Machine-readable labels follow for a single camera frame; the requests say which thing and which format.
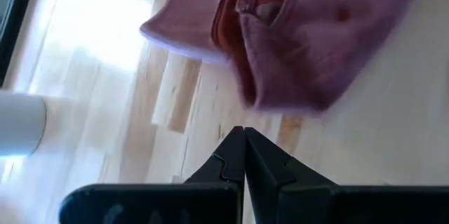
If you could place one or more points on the white cylinder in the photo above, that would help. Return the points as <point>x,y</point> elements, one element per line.
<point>21,122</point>

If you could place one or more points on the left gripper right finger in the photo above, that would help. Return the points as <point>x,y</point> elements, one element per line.
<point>280,196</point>

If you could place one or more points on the pink cap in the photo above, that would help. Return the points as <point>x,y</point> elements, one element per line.
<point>298,41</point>

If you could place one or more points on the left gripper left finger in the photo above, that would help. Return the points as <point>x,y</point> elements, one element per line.
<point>224,196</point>

